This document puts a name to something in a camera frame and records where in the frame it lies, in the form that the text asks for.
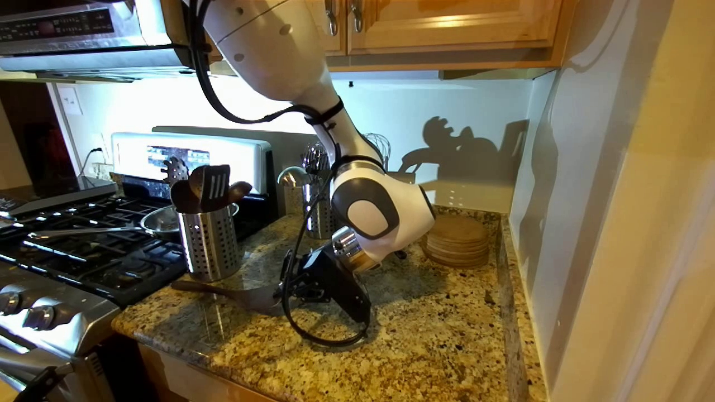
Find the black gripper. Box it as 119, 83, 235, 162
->
292, 247, 370, 323

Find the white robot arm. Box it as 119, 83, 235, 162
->
186, 0, 434, 322

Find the perforated steel utensil holder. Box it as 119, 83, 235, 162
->
178, 206, 242, 284

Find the stack of wooden trivets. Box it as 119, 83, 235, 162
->
424, 215, 490, 267

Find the black slotted spatula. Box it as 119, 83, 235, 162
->
200, 164, 229, 212

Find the steel frying pan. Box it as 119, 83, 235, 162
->
25, 202, 242, 244

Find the wooden upper cabinet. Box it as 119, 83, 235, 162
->
176, 0, 575, 79

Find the stainless steel stove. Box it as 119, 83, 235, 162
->
0, 132, 271, 402

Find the stainless steel microwave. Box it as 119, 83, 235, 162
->
0, 0, 191, 79

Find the wire whisk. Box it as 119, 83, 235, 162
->
367, 132, 390, 168

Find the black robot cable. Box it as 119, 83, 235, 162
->
181, 0, 375, 351

